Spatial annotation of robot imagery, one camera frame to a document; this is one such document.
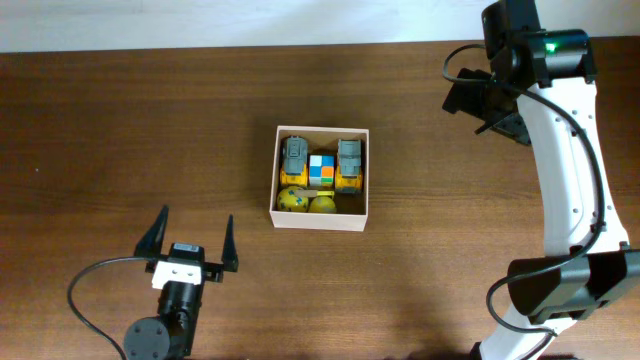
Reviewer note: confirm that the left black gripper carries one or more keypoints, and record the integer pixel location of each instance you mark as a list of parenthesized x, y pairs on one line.
[(159, 227)]

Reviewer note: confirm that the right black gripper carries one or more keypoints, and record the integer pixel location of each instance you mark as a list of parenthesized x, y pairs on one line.
[(507, 126)]

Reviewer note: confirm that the yellow ball blue letters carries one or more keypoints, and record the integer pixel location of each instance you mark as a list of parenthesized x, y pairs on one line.
[(288, 201)]

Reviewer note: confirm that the yellow wooden rattle drum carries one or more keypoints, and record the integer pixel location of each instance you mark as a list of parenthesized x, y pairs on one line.
[(313, 193)]

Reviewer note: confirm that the yellow grey one-eyed ball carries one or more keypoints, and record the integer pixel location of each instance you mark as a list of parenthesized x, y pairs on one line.
[(323, 205)]

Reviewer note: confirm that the yellow grey toy dump truck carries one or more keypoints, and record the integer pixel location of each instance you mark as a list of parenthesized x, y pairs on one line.
[(349, 175)]

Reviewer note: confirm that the colourful two-by-two puzzle cube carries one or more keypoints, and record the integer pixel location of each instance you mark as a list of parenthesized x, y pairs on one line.
[(321, 171)]

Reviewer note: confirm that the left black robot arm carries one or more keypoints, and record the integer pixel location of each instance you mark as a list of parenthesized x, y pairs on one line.
[(170, 333)]

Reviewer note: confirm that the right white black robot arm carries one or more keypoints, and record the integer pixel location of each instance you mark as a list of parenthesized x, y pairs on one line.
[(540, 91)]

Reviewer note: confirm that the pink cardboard box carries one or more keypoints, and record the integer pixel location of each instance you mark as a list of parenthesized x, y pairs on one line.
[(352, 209)]

